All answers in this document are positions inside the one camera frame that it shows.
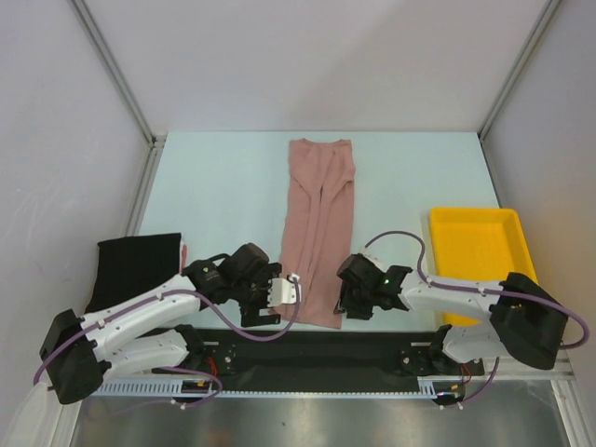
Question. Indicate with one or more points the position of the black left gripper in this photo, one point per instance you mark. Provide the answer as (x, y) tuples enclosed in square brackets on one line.
[(250, 313)]

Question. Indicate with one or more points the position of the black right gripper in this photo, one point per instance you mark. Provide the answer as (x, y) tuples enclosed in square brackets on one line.
[(353, 310)]

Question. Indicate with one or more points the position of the pink t shirt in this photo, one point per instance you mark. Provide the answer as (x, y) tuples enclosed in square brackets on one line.
[(319, 223)]

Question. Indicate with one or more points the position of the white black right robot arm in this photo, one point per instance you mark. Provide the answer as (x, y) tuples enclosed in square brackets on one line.
[(514, 316)]

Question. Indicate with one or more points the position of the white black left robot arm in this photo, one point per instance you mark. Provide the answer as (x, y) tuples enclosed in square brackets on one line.
[(81, 353)]

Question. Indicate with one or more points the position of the folded black t shirt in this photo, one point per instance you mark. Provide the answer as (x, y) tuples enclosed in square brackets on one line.
[(130, 266)]

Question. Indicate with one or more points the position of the yellow plastic tray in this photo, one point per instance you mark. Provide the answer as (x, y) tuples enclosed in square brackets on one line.
[(479, 244)]

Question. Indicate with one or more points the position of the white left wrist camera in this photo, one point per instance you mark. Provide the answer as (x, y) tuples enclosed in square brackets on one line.
[(284, 291)]

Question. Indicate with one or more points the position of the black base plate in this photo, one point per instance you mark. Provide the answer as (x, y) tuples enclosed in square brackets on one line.
[(192, 334)]

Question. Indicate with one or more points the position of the white slotted cable duct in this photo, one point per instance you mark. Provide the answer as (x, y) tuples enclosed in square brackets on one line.
[(270, 384)]

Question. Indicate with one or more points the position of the left aluminium corner post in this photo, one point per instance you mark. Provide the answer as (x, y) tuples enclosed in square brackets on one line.
[(107, 58)]

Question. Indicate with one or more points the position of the aluminium corner post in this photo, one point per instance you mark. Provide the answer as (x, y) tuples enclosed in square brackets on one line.
[(107, 58), (522, 61)]

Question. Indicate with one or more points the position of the aluminium frame rail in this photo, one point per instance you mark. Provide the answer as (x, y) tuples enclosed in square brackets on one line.
[(563, 363)]

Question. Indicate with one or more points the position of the right aluminium corner post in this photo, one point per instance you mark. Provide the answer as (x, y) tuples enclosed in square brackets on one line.
[(522, 61)]

